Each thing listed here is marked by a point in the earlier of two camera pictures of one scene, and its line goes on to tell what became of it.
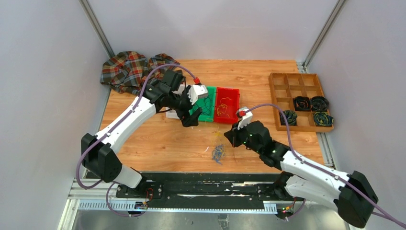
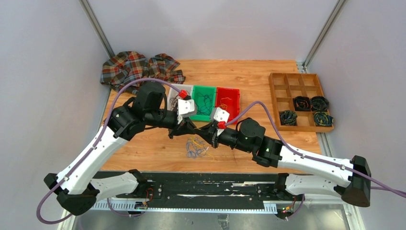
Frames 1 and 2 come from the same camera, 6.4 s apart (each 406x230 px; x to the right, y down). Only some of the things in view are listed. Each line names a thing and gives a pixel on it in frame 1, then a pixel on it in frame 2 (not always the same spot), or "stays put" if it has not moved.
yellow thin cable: (222, 108) stays put
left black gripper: (190, 120) -> (186, 126)
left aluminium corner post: (88, 11) stays put
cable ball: (219, 153) -> (195, 147)
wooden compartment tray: (285, 86) stays put
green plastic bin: (208, 105) stays put
